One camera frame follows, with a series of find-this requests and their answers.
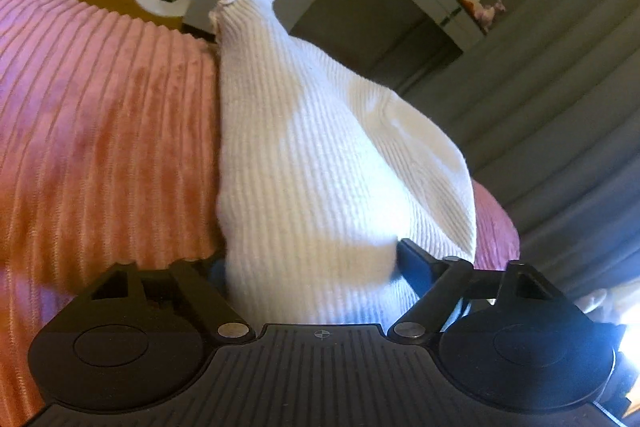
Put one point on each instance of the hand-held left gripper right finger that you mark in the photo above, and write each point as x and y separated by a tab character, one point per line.
407	264

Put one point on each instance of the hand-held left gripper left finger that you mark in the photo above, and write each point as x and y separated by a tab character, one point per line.
200	282

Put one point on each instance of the white ribbed knit garment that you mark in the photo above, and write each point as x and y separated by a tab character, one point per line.
310	157

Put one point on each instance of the pink ribbed blanket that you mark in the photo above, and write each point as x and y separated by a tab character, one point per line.
100	107

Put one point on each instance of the grey curtain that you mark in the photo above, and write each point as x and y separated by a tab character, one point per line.
550	107

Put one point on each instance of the pink unicorn toy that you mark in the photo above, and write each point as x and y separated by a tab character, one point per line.
490	14

